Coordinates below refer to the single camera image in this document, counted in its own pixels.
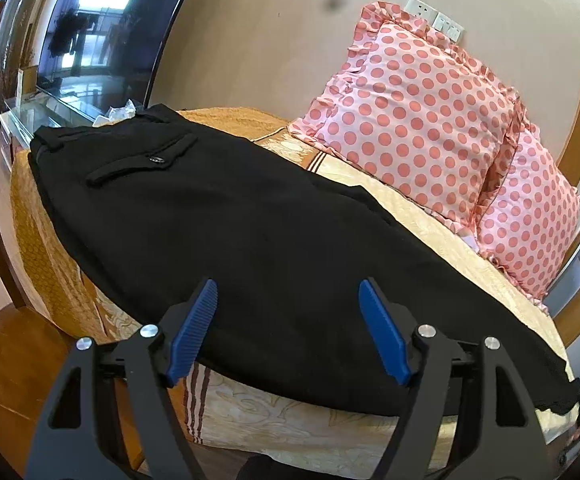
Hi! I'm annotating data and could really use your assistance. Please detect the black pants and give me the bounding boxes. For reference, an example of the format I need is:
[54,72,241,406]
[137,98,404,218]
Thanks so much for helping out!
[28,105,578,416]

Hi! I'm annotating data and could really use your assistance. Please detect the wooden chair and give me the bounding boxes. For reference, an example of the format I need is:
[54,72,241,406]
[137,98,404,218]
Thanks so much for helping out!
[0,0,147,480]

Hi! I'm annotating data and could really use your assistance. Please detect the small pink polka-dot pillow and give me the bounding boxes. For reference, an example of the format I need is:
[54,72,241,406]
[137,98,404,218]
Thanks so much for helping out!
[476,126,580,304]

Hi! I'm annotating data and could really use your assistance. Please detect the crumpled white plastic bag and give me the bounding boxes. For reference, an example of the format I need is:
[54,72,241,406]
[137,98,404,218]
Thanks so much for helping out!
[92,100,136,128]

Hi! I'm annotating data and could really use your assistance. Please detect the glass TV stand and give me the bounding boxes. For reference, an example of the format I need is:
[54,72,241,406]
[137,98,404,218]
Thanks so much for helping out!
[0,92,94,169]

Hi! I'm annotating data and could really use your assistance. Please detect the large pink polka-dot pillow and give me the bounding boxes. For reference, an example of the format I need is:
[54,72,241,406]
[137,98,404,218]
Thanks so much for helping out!
[289,1,524,235]

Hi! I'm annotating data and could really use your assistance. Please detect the black flat-screen television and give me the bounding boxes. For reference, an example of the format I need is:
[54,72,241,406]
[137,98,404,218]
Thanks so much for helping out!
[36,0,184,119]

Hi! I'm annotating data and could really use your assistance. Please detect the white wall switch plate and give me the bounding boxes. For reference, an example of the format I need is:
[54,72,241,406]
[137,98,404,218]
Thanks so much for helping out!
[432,12,465,44]

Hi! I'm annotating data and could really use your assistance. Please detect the white wall socket plate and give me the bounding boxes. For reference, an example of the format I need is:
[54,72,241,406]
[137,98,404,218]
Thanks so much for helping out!
[404,0,439,25]

